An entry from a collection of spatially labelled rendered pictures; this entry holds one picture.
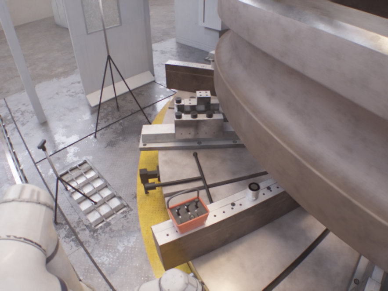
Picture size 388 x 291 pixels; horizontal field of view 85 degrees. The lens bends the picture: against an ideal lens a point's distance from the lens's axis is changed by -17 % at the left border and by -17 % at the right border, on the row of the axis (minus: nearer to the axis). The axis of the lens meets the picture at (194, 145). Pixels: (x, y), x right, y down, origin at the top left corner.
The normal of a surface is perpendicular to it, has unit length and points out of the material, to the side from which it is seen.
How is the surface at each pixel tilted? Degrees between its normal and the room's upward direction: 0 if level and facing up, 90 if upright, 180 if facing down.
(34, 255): 69
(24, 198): 23
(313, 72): 90
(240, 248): 0
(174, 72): 90
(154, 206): 0
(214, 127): 90
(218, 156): 0
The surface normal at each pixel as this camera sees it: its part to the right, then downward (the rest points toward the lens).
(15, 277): 0.63, -0.48
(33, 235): 0.83, -0.52
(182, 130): 0.06, 0.64
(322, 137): -0.80, 0.00
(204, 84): -0.33, 0.61
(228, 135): 0.05, 0.37
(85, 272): 0.00, -0.76
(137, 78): 0.42, -0.33
